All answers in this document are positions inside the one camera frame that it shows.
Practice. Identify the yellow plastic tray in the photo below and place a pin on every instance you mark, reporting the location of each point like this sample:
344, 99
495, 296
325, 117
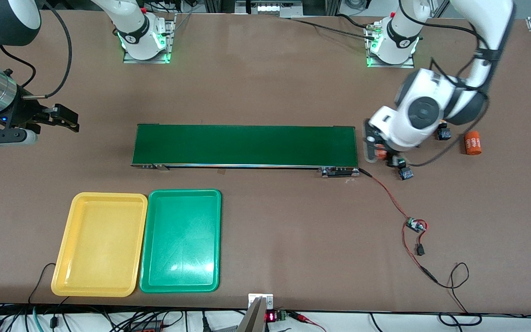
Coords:
99, 244

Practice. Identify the yellow push button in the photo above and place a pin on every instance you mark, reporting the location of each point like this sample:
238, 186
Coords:
444, 134

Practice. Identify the green plastic tray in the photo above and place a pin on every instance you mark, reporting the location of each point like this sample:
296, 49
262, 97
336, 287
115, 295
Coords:
180, 242

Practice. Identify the red digit display module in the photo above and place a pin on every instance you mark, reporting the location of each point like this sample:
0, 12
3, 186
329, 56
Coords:
272, 316

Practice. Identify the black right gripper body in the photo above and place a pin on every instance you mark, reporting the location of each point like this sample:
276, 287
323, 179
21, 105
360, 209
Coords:
20, 113

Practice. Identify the red clip lead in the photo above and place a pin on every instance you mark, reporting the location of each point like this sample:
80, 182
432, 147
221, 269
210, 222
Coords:
304, 318

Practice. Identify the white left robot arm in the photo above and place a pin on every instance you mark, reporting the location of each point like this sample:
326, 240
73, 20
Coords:
424, 110

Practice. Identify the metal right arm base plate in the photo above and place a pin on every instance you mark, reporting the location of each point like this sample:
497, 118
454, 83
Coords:
169, 41

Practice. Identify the small green circuit board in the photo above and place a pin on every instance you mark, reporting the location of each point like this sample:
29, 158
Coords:
415, 224

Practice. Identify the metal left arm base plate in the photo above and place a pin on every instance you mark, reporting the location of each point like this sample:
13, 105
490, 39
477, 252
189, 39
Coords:
387, 65

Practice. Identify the orange cylinder battery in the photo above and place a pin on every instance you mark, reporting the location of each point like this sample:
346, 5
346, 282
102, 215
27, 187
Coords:
380, 151
473, 143

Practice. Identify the silver mounting bracket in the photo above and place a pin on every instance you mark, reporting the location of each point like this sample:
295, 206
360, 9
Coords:
268, 300

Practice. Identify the green conveyor belt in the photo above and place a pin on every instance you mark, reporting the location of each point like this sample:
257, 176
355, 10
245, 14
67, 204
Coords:
247, 145

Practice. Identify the green push button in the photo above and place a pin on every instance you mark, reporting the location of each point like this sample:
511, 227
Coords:
406, 174

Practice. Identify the grey light box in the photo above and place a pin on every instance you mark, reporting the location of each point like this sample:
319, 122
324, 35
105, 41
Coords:
269, 7

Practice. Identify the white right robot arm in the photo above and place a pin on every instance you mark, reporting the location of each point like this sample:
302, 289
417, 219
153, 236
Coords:
134, 27

